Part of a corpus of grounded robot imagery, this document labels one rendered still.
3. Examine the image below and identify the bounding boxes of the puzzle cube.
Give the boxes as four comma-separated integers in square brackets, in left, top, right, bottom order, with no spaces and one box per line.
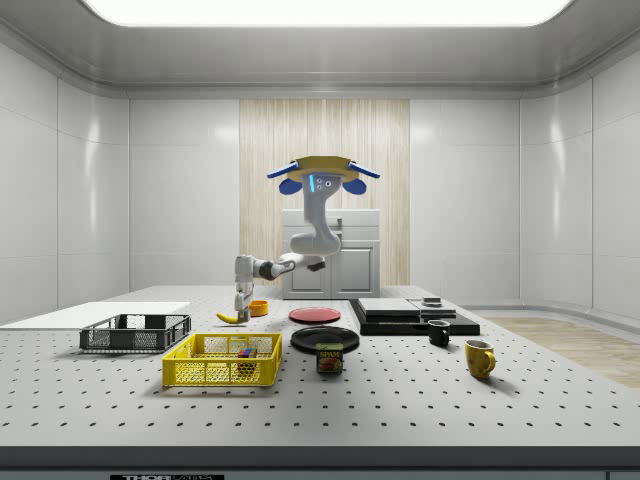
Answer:
[236,346,259,375]

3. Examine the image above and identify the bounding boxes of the yellow basket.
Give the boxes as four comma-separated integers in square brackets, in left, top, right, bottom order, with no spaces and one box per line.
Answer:
[161,332,283,388]

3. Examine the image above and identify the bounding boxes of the red plate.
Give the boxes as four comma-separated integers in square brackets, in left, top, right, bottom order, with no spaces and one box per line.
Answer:
[288,306,342,324]

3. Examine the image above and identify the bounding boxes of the black plate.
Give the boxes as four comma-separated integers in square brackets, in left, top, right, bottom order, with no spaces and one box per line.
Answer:
[290,326,361,354]

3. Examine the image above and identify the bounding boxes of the flat-sided can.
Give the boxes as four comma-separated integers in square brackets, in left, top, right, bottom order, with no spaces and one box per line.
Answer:
[315,342,345,375]

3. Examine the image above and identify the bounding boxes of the dark grey basket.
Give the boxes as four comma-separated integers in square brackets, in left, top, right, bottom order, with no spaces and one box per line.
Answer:
[79,313,193,355]

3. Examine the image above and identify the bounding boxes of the white cabinet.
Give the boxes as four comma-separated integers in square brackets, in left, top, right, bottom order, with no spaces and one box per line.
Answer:
[281,208,382,301]

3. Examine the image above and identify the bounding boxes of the black stove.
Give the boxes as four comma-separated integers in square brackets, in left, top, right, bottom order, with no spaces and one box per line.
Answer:
[348,296,482,337]

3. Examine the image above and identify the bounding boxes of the white board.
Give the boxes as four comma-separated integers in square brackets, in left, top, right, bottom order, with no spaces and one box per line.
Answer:
[0,301,192,330]

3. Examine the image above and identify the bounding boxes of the black mug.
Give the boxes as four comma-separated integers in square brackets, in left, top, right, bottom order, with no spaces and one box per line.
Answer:
[427,319,452,348]

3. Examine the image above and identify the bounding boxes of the yellow mug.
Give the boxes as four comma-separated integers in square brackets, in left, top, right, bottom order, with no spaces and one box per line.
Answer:
[464,339,498,379]

